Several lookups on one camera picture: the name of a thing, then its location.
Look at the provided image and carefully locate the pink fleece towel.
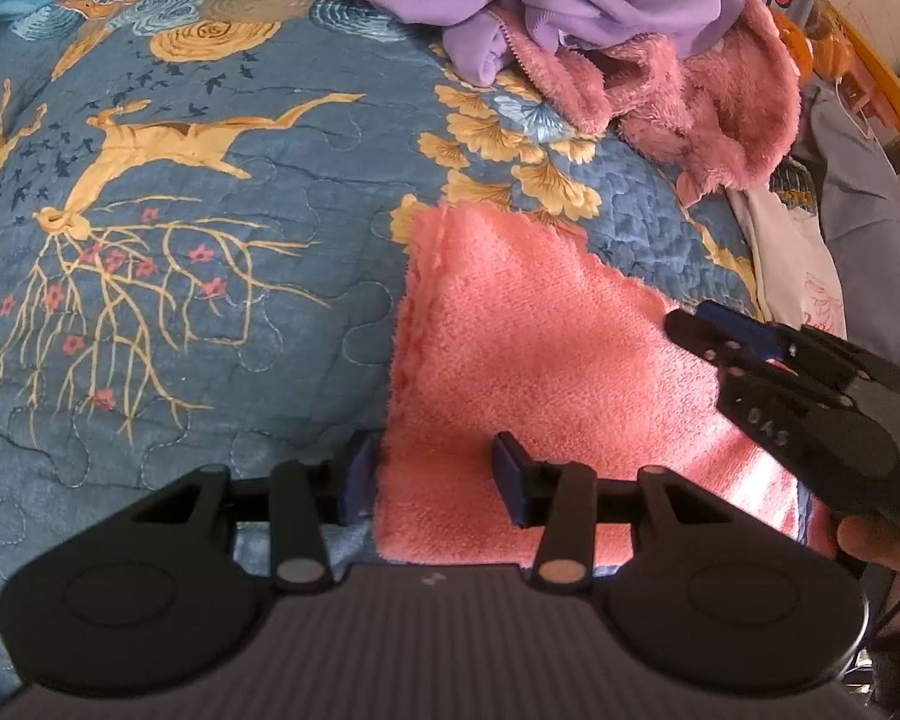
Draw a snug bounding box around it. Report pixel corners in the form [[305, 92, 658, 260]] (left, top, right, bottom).
[[374, 203, 802, 564]]

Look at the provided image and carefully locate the person's right hand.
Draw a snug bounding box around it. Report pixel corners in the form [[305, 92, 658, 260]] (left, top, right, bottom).
[[837, 517, 900, 635]]

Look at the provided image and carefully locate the white folded cloth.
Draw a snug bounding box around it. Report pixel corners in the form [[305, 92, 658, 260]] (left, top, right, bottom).
[[727, 187, 847, 340]]

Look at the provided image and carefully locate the grey-blue bed sheet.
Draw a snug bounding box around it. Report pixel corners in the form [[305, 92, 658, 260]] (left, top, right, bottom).
[[792, 82, 900, 366]]

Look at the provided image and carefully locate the dusty pink fleece garment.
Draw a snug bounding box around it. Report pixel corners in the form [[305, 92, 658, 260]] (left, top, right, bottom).
[[493, 0, 800, 205]]

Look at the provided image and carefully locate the blue patterned quilt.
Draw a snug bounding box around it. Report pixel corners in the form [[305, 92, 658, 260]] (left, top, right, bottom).
[[0, 0, 756, 702]]

